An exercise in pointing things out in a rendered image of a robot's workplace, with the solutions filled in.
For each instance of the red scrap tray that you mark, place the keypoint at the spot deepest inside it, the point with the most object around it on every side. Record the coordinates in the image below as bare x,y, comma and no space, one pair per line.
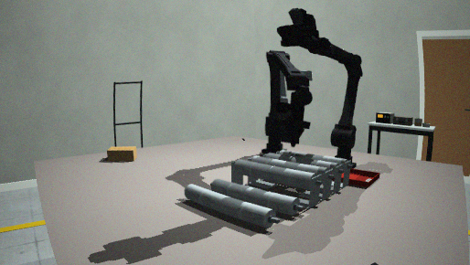
366,177

